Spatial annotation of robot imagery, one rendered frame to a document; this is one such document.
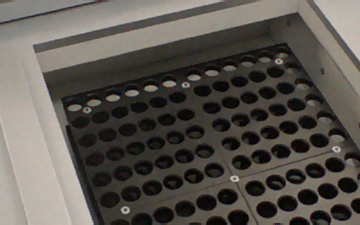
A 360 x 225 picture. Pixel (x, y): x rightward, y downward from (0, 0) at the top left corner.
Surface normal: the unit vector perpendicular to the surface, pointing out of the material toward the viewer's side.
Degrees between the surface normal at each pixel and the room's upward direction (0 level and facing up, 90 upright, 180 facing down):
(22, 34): 0
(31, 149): 0
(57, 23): 0
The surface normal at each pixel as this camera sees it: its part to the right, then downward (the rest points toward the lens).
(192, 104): 0.00, -0.70
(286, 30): -0.94, 0.25
